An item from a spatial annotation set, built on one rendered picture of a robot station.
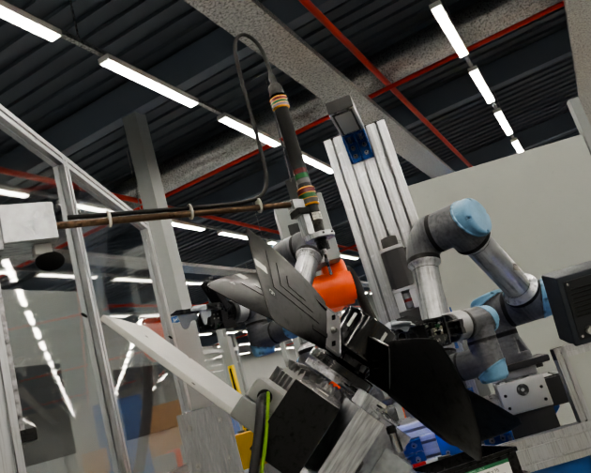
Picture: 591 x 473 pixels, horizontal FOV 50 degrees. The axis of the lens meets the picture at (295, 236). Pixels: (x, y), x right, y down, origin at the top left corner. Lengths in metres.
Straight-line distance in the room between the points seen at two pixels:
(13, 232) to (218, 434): 0.52
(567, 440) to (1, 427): 1.34
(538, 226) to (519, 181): 0.25
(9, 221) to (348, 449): 0.69
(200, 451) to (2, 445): 0.36
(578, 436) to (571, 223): 1.80
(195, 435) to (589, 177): 2.74
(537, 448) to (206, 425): 0.92
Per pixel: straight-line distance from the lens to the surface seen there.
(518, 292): 2.03
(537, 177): 3.51
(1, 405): 1.11
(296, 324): 1.10
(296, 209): 1.43
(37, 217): 1.21
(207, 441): 1.26
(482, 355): 1.68
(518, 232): 3.40
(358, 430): 1.02
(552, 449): 1.83
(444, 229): 1.80
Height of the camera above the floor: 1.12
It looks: 14 degrees up
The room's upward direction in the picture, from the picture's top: 16 degrees counter-clockwise
